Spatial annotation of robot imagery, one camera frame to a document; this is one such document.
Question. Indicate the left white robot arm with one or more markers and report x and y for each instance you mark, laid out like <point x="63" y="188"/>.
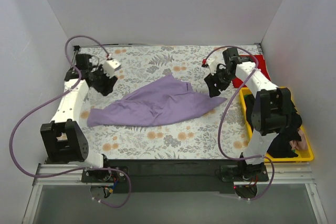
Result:
<point x="63" y="138"/>

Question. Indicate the black clothes pile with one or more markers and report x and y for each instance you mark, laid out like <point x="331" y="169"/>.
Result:
<point x="280" y="146"/>

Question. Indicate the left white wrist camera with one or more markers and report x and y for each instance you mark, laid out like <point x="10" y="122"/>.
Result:
<point x="111" y="66"/>

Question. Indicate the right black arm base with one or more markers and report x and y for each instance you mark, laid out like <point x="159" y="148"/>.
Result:
<point x="242" y="172"/>

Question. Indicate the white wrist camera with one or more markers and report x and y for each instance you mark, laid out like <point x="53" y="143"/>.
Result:
<point x="111" y="66"/>
<point x="211" y="64"/>

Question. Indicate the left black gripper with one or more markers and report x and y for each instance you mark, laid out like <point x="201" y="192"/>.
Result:
<point x="102" y="81"/>

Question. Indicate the lavender t shirt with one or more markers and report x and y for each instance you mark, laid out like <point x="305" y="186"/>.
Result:
<point x="162" y="102"/>

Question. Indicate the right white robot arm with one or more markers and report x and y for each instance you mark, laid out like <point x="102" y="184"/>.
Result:
<point x="272" y="108"/>

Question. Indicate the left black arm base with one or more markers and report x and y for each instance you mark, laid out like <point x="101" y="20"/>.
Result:
<point x="102" y="176"/>

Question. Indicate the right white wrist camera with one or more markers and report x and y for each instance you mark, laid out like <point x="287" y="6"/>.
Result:
<point x="211" y="64"/>

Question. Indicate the folded red t shirt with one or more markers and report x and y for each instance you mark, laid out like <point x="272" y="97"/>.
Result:
<point x="261" y="66"/>

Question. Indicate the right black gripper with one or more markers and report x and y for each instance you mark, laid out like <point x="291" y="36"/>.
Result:
<point x="217" y="81"/>

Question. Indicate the pink garment in tray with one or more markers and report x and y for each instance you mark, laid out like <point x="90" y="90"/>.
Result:
<point x="299" y="142"/>

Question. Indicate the yellow plastic tray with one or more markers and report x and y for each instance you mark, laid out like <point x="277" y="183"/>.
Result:
<point x="303" y="156"/>

